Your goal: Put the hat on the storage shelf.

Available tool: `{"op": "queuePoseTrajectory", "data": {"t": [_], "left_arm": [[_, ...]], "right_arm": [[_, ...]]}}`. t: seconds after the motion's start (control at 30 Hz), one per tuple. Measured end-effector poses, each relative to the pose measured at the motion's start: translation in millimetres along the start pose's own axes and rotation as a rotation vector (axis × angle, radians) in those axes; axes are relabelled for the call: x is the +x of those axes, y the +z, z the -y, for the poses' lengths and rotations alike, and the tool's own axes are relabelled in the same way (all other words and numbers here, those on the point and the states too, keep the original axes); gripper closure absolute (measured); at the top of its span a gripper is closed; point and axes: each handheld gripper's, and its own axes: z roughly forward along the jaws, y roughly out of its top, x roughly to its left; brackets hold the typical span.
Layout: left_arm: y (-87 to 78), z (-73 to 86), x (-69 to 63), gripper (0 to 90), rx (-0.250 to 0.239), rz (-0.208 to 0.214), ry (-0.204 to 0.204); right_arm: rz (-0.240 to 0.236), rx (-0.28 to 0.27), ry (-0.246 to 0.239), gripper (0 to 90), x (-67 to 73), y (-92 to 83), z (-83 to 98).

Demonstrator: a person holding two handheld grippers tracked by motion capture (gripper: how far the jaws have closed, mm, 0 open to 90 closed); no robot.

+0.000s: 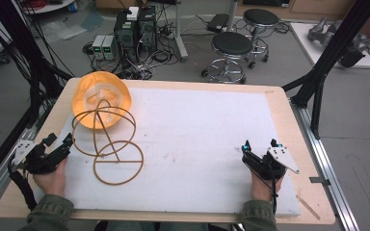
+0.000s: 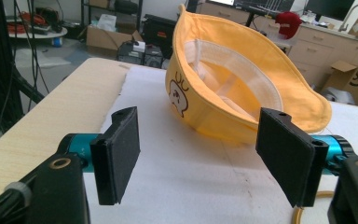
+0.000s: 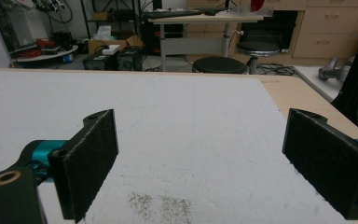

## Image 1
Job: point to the white floor board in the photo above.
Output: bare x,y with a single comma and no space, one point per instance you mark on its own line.
305,41

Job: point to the thin wooden stick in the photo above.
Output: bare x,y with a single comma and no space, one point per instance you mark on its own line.
308,207

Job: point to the black computer tower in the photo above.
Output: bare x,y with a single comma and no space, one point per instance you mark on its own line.
126,35
148,29

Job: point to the black metal frame post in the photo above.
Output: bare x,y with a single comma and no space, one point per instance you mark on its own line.
330,54

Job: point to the grey tape strip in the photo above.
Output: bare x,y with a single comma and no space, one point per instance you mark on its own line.
319,181

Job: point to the person's left hand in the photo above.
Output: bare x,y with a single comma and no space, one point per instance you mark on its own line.
53,183

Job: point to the aluminium table rail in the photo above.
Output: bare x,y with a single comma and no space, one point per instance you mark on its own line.
330,173
0,179

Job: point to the grey power supply unit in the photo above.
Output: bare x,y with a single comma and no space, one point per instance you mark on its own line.
98,47
110,48

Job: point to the white foam mat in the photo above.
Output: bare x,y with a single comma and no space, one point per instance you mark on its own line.
199,144

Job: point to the flat black device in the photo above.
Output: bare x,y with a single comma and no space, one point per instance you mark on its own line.
218,22

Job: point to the person's right hand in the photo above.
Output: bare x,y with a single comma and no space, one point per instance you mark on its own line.
263,191

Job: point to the grey metal table leg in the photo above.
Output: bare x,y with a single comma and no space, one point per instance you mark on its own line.
180,38

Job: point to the white box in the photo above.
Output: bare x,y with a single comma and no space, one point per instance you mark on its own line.
133,12

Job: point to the round white table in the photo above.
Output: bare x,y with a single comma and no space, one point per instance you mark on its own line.
49,6

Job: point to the orange hat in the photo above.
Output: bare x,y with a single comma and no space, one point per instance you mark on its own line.
83,102

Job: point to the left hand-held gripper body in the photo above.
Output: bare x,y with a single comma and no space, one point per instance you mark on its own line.
41,159

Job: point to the black round stool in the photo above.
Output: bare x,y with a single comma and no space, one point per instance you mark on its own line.
232,44
260,16

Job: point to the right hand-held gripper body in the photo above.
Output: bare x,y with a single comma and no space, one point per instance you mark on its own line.
269,165

